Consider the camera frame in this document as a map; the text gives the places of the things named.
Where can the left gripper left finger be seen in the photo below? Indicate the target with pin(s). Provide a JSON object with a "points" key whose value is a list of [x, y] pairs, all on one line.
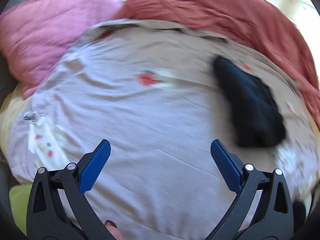
{"points": [[58, 208]]}

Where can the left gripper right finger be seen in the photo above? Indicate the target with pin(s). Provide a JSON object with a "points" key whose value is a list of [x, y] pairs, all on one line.
{"points": [[262, 208]]}

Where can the black orange patterned garment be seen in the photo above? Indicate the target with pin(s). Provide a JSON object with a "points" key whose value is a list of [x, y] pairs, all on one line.
{"points": [[255, 115]]}

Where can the left hand red nails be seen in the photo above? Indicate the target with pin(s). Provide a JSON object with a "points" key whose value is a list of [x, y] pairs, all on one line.
{"points": [[112, 228]]}

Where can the lime green cloth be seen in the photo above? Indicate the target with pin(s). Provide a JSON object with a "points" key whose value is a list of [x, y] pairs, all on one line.
{"points": [[19, 197]]}

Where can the beige strawberry bear quilt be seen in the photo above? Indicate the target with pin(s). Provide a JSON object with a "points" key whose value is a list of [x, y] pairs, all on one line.
{"points": [[148, 88]]}

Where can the pink quilted blanket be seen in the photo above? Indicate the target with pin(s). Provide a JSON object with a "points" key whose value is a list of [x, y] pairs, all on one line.
{"points": [[35, 34]]}

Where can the coral red blanket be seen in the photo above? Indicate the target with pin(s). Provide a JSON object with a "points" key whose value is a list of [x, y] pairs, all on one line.
{"points": [[256, 24]]}

